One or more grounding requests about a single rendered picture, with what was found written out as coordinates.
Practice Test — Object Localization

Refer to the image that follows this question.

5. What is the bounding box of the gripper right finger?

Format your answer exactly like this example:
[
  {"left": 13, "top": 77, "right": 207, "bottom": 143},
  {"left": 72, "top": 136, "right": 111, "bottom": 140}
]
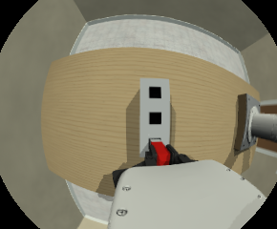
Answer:
[{"left": 165, "top": 144, "right": 198, "bottom": 165}]

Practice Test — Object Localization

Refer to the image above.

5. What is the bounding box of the red and grey pin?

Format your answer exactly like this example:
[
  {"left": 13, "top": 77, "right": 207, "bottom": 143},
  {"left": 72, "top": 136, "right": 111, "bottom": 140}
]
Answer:
[{"left": 149, "top": 138, "right": 170, "bottom": 166}]

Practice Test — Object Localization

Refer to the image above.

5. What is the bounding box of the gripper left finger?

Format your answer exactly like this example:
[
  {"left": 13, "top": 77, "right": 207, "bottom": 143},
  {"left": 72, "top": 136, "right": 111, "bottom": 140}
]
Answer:
[{"left": 113, "top": 145, "right": 158, "bottom": 188}]

